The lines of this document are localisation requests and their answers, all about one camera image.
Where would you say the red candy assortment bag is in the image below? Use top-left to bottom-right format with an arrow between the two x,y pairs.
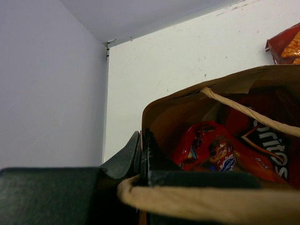
172,121 -> 236,172

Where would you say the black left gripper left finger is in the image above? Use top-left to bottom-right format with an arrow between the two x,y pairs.
0,131 -> 141,225

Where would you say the red Doritos bag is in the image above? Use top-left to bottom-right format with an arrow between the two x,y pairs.
219,87 -> 300,189
265,23 -> 300,65

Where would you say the brown paper bag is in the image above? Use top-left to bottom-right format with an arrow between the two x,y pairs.
117,65 -> 300,225

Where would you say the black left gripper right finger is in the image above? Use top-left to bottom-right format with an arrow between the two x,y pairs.
142,130 -> 263,225

